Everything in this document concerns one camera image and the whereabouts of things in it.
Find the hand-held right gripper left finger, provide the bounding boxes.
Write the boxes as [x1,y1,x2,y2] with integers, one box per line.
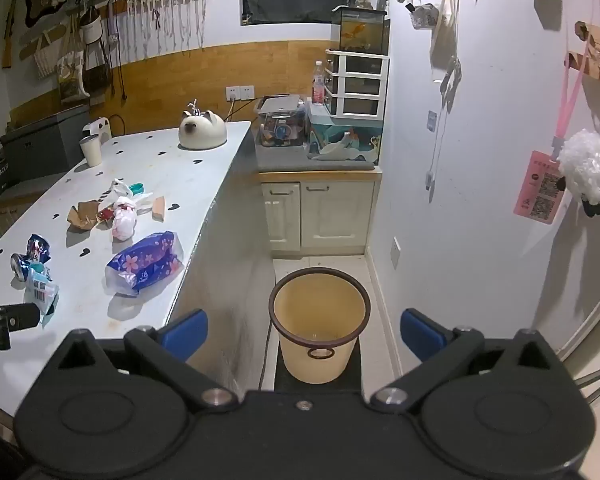
[50,309,238,412]

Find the small mesh pouch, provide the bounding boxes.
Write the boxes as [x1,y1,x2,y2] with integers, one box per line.
[408,3,440,30]

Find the cream cloth straps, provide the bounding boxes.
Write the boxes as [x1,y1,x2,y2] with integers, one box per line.
[429,0,482,60]

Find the black floor cable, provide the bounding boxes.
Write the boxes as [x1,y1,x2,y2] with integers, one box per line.
[259,310,277,392]

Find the white drawer unit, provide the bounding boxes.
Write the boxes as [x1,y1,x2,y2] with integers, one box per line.
[324,49,390,119]

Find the white charger with cable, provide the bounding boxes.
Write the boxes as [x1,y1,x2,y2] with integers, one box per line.
[424,57,462,192]

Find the brown cardboard box piece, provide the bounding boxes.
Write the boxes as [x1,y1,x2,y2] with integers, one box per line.
[67,200,106,232]

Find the white bucket bag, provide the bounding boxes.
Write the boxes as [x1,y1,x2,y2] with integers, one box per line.
[79,6,105,45]

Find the printed tote bag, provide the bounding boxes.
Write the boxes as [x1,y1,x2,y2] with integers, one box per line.
[55,25,91,106]

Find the purple floral tissue pack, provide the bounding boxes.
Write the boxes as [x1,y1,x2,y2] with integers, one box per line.
[105,231,185,297]

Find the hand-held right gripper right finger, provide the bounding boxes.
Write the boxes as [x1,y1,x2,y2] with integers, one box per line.
[370,309,563,413]

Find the white printed plastic wrapper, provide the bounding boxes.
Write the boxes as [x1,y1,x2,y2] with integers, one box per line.
[104,178,154,207]

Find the white fluffy sheep keychain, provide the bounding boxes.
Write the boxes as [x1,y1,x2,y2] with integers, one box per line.
[556,85,600,219]

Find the small white device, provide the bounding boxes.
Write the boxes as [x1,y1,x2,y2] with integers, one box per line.
[82,117,112,141]

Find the light blue barcode packet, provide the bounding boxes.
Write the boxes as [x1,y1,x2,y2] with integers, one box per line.
[26,265,60,328]

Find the knotted white plastic bag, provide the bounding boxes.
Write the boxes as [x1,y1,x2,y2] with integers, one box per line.
[111,204,137,242]

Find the cream cabinet with wooden edge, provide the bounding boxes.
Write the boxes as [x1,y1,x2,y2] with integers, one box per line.
[256,132,383,257]

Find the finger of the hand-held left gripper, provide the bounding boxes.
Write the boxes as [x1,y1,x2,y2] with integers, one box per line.
[4,302,41,332]

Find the glass fish tank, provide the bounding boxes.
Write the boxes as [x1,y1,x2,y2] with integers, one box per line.
[331,6,389,56]

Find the teal box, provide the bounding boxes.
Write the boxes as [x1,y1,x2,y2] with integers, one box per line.
[307,112,382,162]

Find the clear plastic lidded container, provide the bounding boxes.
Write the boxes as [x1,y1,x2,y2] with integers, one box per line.
[253,93,309,149]

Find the white table with silver side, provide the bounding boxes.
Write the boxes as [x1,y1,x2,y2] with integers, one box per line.
[0,120,277,418]

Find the pink lanyard card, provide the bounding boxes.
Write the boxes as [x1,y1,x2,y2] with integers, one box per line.
[513,35,594,224]

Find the white macrame hanging shelf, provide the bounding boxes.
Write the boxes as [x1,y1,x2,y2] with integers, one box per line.
[126,0,217,62]

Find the grey storage box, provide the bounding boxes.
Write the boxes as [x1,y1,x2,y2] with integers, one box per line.
[0,105,91,182]

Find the pink drink bottle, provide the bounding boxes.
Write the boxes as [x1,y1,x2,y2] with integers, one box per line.
[312,61,327,106]

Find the white cat-shaped ceramic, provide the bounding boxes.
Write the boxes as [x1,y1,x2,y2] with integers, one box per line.
[178,100,227,151]

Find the brown wall hanging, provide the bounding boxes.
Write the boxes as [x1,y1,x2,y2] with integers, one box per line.
[2,0,24,69]

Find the beige bin with brown rim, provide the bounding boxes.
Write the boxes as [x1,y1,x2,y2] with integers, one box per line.
[269,268,372,385]

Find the white cup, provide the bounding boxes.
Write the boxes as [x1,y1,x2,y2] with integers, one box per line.
[79,136,104,167]

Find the mesh tote bag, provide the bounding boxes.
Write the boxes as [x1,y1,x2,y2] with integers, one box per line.
[32,37,62,80]

